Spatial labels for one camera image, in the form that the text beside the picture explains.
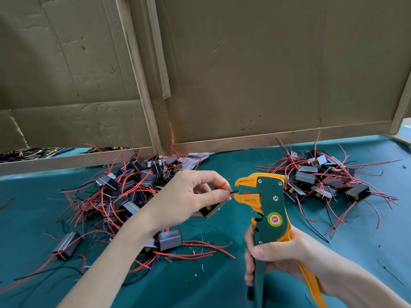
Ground person's right forearm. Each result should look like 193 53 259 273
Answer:
321 258 411 308

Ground wooden corner post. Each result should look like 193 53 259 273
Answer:
388 74 411 134

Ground smooth brown cardboard panel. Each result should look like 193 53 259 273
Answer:
157 0 411 145

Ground person's left forearm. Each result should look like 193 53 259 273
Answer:
58 218 164 308

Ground wide wooden post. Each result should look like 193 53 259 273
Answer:
116 0 166 154

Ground orange green wire strippers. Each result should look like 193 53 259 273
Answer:
233 172 328 308

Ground transformer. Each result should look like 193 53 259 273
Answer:
200 188 240 220

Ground thin wooden strip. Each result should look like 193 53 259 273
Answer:
146 0 172 99

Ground pile of wired transformers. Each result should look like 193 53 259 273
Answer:
0 141 237 286
257 131 404 240

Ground heap of black cables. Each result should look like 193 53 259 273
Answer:
0 146 132 162

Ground flat grey board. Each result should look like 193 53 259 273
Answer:
395 121 411 146

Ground person's left hand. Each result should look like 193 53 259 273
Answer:
137 170 233 234

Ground person's right hand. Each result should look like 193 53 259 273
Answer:
244 221 343 294

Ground long wooden bottom rail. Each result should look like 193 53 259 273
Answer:
175 120 393 154

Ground short wooden bottom rail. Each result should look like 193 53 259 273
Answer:
0 148 157 176

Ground creased brown cardboard panel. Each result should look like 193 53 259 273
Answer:
0 0 155 153

